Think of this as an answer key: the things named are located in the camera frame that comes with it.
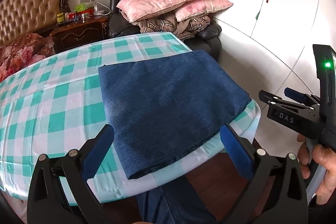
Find yellow lidded jar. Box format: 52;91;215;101
56;12;64;23

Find operator blue jeans leg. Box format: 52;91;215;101
136;176;217;223

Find small pink pillow underneath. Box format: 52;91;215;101
174;0;233;22

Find operator right hand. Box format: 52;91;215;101
297;134;335;205

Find black leather armchair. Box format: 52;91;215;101
108;0;222;60

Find green crumpled bag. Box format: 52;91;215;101
75;3;87;12

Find blue denim jeans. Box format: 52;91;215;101
98;50;251;180

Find white power strip with cable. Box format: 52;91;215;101
93;2;111;16

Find plaid beige blanket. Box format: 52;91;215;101
131;12;211;41

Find tufted leather carved headboard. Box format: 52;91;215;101
1;0;70;47

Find dark wooden nightstand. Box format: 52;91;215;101
50;16;109;53

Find green white checkered tablecloth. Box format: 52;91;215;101
1;32;261;203

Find floral red pink quilt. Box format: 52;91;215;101
0;33;55;82

